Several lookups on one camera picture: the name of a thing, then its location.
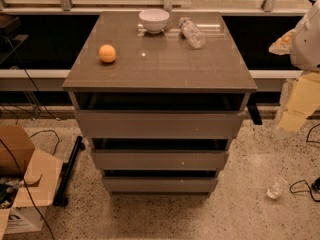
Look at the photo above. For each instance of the grey top drawer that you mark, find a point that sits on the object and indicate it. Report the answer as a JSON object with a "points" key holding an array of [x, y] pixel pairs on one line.
{"points": [[103, 124]]}

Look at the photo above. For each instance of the black table leg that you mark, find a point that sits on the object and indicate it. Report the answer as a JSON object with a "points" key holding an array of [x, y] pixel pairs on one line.
{"points": [[255, 115]]}

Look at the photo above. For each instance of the black metal bar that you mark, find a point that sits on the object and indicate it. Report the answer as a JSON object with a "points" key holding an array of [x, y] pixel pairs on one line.
{"points": [[60, 199]]}

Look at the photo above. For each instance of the dark object on shelf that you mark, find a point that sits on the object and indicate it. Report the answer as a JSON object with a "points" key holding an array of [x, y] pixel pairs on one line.
{"points": [[9, 25]]}

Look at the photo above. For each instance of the clear plastic bottle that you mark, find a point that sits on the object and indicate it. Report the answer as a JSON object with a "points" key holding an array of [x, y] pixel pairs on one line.
{"points": [[192, 33]]}

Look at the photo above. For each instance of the grey bottom drawer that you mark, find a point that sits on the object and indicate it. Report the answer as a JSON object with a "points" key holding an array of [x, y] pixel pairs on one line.
{"points": [[159, 185]]}

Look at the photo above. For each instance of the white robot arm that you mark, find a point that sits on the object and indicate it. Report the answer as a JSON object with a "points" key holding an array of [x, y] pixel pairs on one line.
{"points": [[305, 42]]}

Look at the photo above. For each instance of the white ceramic bowl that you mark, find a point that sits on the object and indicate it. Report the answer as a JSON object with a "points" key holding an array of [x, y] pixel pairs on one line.
{"points": [[154, 20]]}

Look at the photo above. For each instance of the grey drawer cabinet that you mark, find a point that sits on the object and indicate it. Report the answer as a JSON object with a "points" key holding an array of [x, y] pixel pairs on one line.
{"points": [[160, 73]]}

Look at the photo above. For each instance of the white gripper base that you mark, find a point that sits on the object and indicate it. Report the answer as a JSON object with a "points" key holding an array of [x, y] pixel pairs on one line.
{"points": [[307, 44]]}

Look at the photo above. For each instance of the orange ball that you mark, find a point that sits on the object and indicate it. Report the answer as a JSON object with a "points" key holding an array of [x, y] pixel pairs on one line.
{"points": [[107, 53]]}

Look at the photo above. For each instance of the clear glass on floor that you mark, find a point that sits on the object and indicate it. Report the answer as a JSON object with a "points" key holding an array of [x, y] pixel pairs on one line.
{"points": [[276, 188]]}

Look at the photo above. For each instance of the open cardboard box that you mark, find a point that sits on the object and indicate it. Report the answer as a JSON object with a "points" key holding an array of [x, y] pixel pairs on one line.
{"points": [[33, 174]]}

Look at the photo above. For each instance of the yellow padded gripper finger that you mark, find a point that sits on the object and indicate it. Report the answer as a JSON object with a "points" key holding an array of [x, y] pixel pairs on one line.
{"points": [[299, 99]]}

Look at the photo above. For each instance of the grey drawer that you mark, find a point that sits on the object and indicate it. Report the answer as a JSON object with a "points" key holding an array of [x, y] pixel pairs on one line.
{"points": [[160, 160], [159, 185], [103, 124]]}

